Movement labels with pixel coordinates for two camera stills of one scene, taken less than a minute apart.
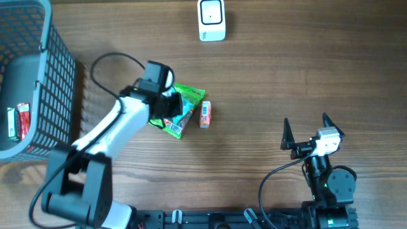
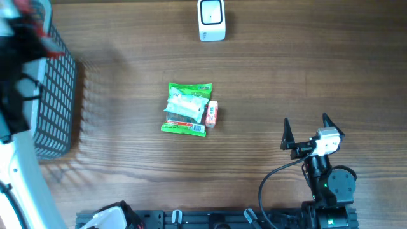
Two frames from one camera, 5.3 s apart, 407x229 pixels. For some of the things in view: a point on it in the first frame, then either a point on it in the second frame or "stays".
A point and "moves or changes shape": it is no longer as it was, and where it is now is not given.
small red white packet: (205, 114) -> (212, 115)
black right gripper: (289, 143) stays
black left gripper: (177, 107) -> (23, 30)
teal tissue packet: (187, 105) moves or changes shape
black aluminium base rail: (247, 219) stays
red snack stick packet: (23, 109) moves or changes shape
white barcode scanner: (212, 20) stays
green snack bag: (191, 97) moves or changes shape
